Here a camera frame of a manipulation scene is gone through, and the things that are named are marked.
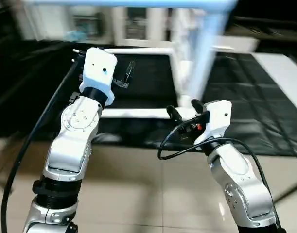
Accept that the black table mat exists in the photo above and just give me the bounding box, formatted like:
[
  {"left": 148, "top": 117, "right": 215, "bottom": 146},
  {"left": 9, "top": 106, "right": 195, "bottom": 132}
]
[{"left": 0, "top": 41, "right": 297, "bottom": 157}]

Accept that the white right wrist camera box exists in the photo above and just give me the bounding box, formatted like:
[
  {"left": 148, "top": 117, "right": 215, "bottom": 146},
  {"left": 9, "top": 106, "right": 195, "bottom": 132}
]
[{"left": 201, "top": 100, "right": 233, "bottom": 144}]

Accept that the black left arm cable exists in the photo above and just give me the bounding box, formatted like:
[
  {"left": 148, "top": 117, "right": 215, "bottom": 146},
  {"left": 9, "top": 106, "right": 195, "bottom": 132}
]
[{"left": 0, "top": 48, "right": 87, "bottom": 233}]

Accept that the white flat board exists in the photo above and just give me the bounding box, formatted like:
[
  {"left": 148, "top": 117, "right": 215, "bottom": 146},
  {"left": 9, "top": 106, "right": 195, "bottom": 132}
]
[{"left": 252, "top": 52, "right": 297, "bottom": 106}]

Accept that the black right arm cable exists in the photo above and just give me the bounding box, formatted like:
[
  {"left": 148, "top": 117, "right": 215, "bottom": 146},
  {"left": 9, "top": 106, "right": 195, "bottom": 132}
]
[{"left": 157, "top": 114, "right": 266, "bottom": 196}]

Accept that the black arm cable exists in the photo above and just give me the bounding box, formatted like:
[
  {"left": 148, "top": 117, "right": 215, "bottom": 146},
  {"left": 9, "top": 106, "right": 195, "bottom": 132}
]
[
  {"left": 0, "top": 48, "right": 87, "bottom": 233},
  {"left": 157, "top": 114, "right": 266, "bottom": 196}
]

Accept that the white plastic table top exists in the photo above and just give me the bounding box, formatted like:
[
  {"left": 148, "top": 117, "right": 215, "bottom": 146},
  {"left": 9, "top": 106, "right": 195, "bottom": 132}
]
[{"left": 170, "top": 0, "right": 239, "bottom": 120}]

